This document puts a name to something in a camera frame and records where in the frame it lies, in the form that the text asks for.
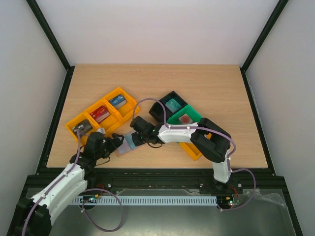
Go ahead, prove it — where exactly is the yellow triple storage bin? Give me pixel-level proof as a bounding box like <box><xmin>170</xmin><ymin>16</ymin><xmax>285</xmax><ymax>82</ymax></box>
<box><xmin>65</xmin><ymin>87</ymin><xmax>140</xmax><ymax>145</ymax></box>

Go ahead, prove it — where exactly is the black storage bin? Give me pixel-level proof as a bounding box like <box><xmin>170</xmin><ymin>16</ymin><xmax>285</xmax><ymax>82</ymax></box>
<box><xmin>149</xmin><ymin>91</ymin><xmax>187</xmax><ymax>122</ymax></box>

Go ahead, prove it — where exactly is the white slotted cable duct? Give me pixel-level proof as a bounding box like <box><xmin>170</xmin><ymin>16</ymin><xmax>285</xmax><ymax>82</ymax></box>
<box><xmin>69</xmin><ymin>196</ymin><xmax>217</xmax><ymax>206</ymax></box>

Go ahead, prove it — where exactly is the black card stack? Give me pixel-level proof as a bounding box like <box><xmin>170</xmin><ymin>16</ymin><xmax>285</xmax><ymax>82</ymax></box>
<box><xmin>72</xmin><ymin>119</ymin><xmax>93</xmax><ymax>136</ymax></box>

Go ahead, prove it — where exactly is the green storage bin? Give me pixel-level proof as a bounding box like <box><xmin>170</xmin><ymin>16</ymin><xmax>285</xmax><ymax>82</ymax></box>
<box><xmin>167</xmin><ymin>105</ymin><xmax>202</xmax><ymax>124</ymax></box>

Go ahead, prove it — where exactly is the yellow single storage bin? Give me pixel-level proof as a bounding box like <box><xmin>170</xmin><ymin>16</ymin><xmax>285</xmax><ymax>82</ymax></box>
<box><xmin>178</xmin><ymin>142</ymin><xmax>203</xmax><ymax>161</ymax></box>

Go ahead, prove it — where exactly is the red dot card stack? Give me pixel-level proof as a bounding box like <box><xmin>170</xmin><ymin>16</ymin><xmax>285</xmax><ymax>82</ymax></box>
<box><xmin>178</xmin><ymin>114</ymin><xmax>193</xmax><ymax>124</ymax></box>

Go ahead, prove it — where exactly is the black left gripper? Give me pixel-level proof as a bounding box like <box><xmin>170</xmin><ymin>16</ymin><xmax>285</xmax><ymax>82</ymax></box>
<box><xmin>95</xmin><ymin>133</ymin><xmax>124</xmax><ymax>159</ymax></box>

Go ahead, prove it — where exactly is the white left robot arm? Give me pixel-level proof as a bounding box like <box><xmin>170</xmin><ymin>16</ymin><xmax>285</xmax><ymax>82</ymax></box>
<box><xmin>8</xmin><ymin>131</ymin><xmax>125</xmax><ymax>236</ymax></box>

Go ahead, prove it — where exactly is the purple floor cable loop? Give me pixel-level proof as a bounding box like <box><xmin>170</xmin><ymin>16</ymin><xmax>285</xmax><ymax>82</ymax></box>
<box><xmin>80</xmin><ymin>188</ymin><xmax>126</xmax><ymax>232</ymax></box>

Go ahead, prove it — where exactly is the blue card stack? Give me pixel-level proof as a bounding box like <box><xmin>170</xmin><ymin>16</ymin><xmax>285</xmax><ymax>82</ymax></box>
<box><xmin>109</xmin><ymin>94</ymin><xmax>127</xmax><ymax>109</ymax></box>

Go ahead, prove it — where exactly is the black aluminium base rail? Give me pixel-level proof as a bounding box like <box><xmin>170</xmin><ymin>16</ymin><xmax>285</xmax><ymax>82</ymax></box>
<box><xmin>21</xmin><ymin>168</ymin><xmax>288</xmax><ymax>196</ymax></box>

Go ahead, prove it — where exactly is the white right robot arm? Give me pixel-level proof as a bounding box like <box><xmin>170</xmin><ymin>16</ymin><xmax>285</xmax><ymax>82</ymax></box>
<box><xmin>130</xmin><ymin>116</ymin><xmax>236</xmax><ymax>193</ymax></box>

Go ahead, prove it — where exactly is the teal card stack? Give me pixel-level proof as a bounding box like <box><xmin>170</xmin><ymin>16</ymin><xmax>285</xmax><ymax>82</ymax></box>
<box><xmin>165</xmin><ymin>98</ymin><xmax>182</xmax><ymax>113</ymax></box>

